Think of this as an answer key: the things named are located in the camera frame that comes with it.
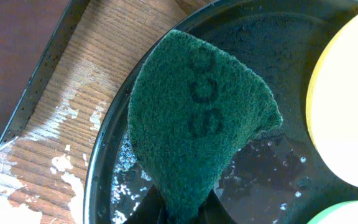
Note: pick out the dark rectangular tray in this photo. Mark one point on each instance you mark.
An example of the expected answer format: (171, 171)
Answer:
(33, 37)

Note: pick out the green yellow sponge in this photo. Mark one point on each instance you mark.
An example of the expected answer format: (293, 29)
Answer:
(193, 106)

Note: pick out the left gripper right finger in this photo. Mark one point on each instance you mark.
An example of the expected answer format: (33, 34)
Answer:
(211, 211)

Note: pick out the round black serving tray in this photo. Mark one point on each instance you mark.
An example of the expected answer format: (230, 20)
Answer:
(278, 178)

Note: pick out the yellow plate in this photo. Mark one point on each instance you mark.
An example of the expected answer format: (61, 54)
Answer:
(332, 104)

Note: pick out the right light blue plate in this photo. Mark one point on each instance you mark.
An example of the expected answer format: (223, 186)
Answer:
(340, 213)

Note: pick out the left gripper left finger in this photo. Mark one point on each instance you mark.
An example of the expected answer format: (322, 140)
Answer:
(151, 210)

